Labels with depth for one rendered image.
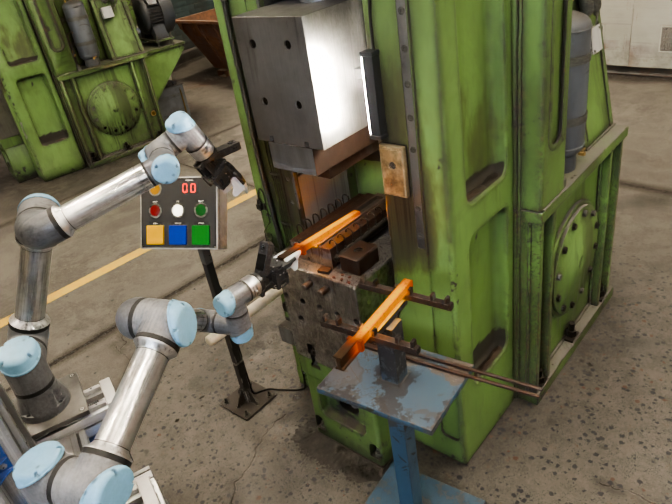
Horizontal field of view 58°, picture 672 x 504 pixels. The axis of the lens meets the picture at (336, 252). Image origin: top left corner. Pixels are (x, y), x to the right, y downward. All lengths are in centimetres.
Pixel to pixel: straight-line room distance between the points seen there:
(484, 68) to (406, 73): 36
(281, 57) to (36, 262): 94
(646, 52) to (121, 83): 530
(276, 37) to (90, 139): 500
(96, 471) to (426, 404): 90
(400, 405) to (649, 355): 164
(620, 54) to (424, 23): 550
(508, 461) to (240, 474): 111
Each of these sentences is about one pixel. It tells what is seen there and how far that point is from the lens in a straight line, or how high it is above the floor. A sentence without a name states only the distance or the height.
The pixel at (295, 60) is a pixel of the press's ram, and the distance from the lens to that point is 185.
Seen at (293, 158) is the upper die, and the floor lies 132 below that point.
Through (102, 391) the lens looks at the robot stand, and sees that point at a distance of 217.
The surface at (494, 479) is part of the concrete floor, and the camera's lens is 259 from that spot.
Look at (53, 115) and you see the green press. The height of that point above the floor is 59.
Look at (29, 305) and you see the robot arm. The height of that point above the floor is 112.
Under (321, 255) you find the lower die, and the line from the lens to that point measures 213.
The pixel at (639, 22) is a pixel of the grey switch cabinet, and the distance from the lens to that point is 700.
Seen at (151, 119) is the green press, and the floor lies 27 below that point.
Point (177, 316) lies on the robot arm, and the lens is 157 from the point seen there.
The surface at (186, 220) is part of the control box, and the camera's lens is 239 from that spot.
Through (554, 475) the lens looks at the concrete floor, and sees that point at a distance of 263.
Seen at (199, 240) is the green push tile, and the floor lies 99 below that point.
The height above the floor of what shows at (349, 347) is 102.
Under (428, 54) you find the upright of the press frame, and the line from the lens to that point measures 174.
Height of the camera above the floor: 203
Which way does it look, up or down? 30 degrees down
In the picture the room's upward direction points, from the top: 10 degrees counter-clockwise
